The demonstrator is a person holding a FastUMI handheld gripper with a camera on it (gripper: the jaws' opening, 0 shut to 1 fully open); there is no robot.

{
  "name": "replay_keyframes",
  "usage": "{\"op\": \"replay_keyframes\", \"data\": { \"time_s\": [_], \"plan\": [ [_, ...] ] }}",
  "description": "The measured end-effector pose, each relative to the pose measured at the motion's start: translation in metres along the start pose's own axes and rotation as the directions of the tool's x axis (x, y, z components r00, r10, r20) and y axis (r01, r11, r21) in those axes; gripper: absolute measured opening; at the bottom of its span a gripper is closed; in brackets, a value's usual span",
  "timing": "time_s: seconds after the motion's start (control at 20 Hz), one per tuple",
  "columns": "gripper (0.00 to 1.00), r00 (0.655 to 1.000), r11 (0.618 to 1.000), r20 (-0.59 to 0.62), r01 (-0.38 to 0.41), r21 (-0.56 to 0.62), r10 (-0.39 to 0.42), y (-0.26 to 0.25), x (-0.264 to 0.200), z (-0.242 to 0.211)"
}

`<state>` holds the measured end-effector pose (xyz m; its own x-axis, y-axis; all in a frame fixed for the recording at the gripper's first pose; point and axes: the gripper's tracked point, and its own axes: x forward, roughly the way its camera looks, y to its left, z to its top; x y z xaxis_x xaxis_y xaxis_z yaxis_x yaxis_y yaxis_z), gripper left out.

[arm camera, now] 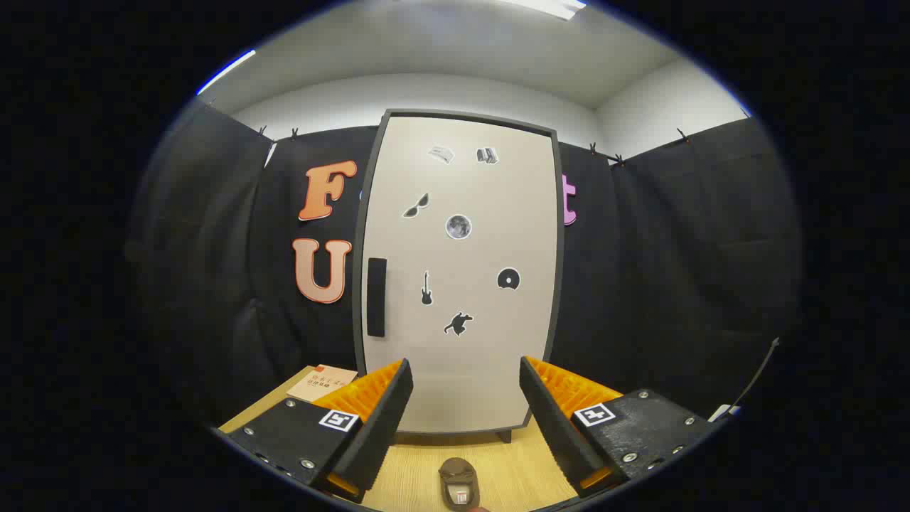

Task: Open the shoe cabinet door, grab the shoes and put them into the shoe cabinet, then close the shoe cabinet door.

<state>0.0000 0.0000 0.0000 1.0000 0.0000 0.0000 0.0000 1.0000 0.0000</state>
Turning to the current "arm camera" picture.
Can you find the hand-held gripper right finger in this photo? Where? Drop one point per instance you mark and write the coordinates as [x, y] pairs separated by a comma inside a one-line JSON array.
[[554, 427]]

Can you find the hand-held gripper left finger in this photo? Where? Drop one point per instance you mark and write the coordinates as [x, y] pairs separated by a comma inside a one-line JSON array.
[[380, 434]]

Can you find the brown fuzzy shoe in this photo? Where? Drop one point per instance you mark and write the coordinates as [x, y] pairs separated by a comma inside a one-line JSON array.
[[458, 483]]

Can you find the dark grey shoe cabinet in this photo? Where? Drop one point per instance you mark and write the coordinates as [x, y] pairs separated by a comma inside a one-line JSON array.
[[559, 235]]

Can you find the beige shoe cabinet door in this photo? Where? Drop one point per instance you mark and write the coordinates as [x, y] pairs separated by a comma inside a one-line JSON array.
[[469, 192]]

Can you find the stack of books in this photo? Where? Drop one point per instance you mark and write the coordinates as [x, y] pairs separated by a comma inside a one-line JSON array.
[[323, 384]]

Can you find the black backdrop cloth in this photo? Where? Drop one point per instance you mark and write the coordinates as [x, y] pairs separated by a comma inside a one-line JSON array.
[[675, 270]]

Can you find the black curved stand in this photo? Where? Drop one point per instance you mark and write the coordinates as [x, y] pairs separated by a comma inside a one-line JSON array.
[[757, 373]]

